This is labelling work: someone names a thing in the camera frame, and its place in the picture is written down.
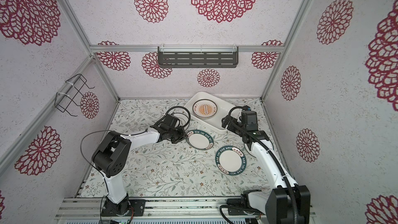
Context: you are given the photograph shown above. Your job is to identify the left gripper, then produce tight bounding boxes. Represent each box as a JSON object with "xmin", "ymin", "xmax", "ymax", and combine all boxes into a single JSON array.
[{"xmin": 169, "ymin": 125, "xmax": 190, "ymax": 145}]

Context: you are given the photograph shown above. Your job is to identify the green rim lettered plate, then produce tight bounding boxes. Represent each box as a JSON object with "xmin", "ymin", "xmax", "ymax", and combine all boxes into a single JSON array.
[
  {"xmin": 187, "ymin": 129, "xmax": 214, "ymax": 150},
  {"xmin": 215, "ymin": 146, "xmax": 247, "ymax": 176}
]

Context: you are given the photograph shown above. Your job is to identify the orange sunburst plate front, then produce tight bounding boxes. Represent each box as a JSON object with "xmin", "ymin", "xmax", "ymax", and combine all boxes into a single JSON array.
[{"xmin": 192, "ymin": 99, "xmax": 218, "ymax": 119}]

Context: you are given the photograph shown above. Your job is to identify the green clover plate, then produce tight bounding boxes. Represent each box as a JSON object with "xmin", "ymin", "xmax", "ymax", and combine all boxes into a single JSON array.
[{"xmin": 173, "ymin": 113, "xmax": 190, "ymax": 130}]

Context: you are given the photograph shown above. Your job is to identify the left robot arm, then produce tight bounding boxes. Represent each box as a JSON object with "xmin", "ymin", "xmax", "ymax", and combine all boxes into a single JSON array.
[{"xmin": 92, "ymin": 114, "xmax": 190, "ymax": 205}]

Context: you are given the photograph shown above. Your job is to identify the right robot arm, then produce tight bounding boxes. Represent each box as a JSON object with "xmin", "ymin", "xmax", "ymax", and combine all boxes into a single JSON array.
[{"xmin": 219, "ymin": 106, "xmax": 311, "ymax": 224}]

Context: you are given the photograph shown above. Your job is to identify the white plastic bin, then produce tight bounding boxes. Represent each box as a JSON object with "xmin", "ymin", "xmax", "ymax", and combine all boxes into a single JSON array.
[{"xmin": 184, "ymin": 92, "xmax": 234, "ymax": 134}]

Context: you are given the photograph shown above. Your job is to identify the clover plate far right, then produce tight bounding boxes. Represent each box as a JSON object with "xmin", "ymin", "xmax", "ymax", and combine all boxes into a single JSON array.
[{"xmin": 244, "ymin": 140, "xmax": 274, "ymax": 156}]

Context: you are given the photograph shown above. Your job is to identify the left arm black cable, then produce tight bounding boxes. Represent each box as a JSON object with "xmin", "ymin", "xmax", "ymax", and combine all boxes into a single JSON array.
[{"xmin": 80, "ymin": 105, "xmax": 192, "ymax": 224}]

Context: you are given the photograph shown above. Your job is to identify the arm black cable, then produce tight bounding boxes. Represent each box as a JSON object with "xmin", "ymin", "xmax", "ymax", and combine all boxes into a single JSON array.
[
  {"xmin": 219, "ymin": 105, "xmax": 299, "ymax": 224},
  {"xmin": 80, "ymin": 105, "xmax": 192, "ymax": 224}
]

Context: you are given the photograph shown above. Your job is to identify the grey slotted wall shelf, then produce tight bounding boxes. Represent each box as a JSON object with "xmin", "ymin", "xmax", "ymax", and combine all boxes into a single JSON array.
[{"xmin": 158, "ymin": 46, "xmax": 239, "ymax": 68}]

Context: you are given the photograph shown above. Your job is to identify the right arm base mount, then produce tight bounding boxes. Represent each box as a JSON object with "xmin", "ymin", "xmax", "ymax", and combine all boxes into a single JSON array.
[{"xmin": 226, "ymin": 189, "xmax": 262, "ymax": 216}]

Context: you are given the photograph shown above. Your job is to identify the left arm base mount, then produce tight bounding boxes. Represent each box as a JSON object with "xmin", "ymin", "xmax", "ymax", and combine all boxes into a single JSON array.
[{"xmin": 100, "ymin": 198, "xmax": 146, "ymax": 217}]

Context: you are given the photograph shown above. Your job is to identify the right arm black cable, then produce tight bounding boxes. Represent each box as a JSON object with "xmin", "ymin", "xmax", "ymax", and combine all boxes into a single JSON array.
[{"xmin": 219, "ymin": 105, "xmax": 299, "ymax": 224}]

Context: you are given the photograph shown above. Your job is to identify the black wire wall rack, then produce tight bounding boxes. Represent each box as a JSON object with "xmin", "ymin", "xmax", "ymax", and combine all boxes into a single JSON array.
[{"xmin": 54, "ymin": 74, "xmax": 94, "ymax": 117}]

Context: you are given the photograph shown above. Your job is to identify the aluminium front rail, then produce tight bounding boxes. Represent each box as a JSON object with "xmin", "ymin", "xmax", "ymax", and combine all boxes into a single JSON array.
[{"xmin": 55, "ymin": 196, "xmax": 317, "ymax": 220}]

